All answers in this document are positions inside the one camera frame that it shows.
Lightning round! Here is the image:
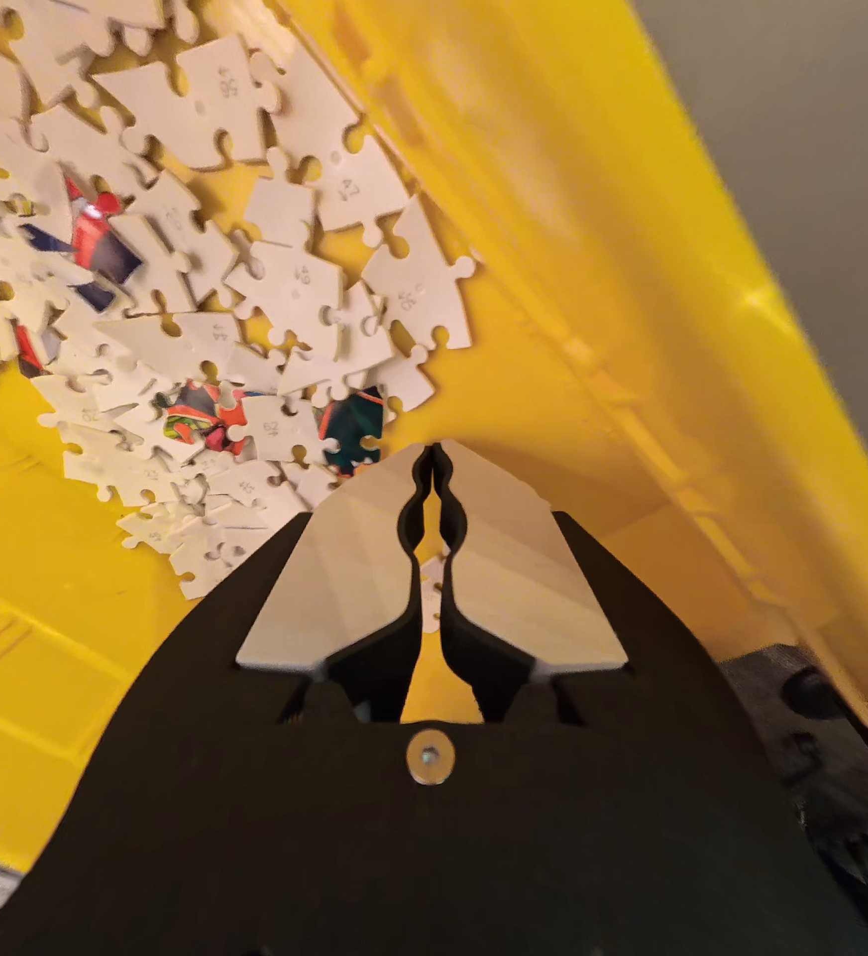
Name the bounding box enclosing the pile of puzzle pieces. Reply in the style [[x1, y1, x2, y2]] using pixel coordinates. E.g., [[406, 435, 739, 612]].
[[0, 0, 480, 636]]

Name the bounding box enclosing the yellow plastic bin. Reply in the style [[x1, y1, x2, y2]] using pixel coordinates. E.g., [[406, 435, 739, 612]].
[[0, 0, 868, 875]]

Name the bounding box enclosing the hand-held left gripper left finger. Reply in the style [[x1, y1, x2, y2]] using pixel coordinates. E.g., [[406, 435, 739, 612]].
[[235, 444, 434, 724]]

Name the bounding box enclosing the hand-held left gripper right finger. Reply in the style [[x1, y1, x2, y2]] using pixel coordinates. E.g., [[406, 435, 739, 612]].
[[433, 439, 631, 724]]

